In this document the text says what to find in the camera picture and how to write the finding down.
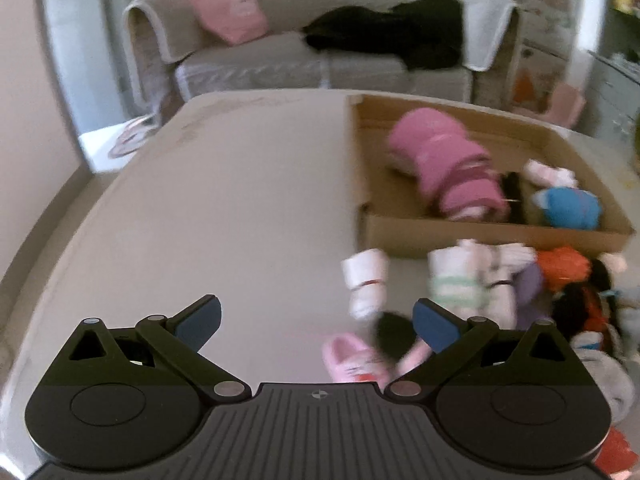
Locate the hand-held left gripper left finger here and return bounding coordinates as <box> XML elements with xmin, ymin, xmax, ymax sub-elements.
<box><xmin>47</xmin><ymin>294</ymin><xmax>252</xmax><ymax>403</ymax></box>

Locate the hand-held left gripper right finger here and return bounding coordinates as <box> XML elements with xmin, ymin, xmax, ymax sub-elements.
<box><xmin>384</xmin><ymin>297</ymin><xmax>593</xmax><ymax>403</ymax></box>

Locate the cardboard box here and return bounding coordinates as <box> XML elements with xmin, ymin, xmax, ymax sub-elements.
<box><xmin>345</xmin><ymin>94</ymin><xmax>636</xmax><ymax>261</ymax></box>

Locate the black sock bundle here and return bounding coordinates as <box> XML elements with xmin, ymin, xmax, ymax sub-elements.
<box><xmin>552</xmin><ymin>260</ymin><xmax>626</xmax><ymax>343</ymax></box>

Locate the white desktop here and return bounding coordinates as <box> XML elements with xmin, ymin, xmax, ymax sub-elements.
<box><xmin>0</xmin><ymin>87</ymin><xmax>640</xmax><ymax>480</ymax></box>

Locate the white green striped sock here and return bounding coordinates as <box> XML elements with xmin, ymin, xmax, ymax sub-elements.
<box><xmin>427</xmin><ymin>240</ymin><xmax>538</xmax><ymax>328</ymax></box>

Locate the white sock red stripe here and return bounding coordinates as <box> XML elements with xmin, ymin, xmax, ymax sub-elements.
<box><xmin>341</xmin><ymin>249</ymin><xmax>391</xmax><ymax>320</ymax></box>

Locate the orange sock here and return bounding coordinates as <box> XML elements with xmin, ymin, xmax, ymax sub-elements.
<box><xmin>537</xmin><ymin>247</ymin><xmax>593</xmax><ymax>283</ymax></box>

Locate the pink fuzzy sock bundle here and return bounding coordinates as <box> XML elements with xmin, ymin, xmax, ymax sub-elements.
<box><xmin>387</xmin><ymin>107</ymin><xmax>506</xmax><ymax>221</ymax></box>

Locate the grey fuzzy sock bundle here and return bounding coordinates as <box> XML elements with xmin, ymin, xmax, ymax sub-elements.
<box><xmin>572</xmin><ymin>335</ymin><xmax>636</xmax><ymax>423</ymax></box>

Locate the blue sock bundle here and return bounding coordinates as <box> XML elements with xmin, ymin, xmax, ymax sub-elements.
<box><xmin>532</xmin><ymin>187</ymin><xmax>603</xmax><ymax>231</ymax></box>

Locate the white pink sock bundle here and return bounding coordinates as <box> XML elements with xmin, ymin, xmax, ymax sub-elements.
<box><xmin>522</xmin><ymin>159</ymin><xmax>578</xmax><ymax>188</ymax></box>

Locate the pink stool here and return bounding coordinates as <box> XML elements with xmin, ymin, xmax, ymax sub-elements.
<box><xmin>549</xmin><ymin>84</ymin><xmax>587</xmax><ymax>127</ymax></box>

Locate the grey sofa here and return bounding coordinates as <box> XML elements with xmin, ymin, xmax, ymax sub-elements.
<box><xmin>122</xmin><ymin>0</ymin><xmax>521</xmax><ymax>106</ymax></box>

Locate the grey cabinet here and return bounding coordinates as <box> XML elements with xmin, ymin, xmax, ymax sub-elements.
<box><xmin>585</xmin><ymin>50</ymin><xmax>640</xmax><ymax>138</ymax></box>

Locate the black clothing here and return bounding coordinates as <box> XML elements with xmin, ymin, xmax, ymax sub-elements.
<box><xmin>302</xmin><ymin>0</ymin><xmax>463</xmax><ymax>71</ymax></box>

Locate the pink cushion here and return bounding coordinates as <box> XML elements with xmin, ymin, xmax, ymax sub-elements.
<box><xmin>192</xmin><ymin>0</ymin><xmax>268</xmax><ymax>45</ymax></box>

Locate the grey door frame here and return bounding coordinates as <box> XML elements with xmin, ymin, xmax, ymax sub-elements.
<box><xmin>37</xmin><ymin>0</ymin><xmax>136</xmax><ymax>176</ymax></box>

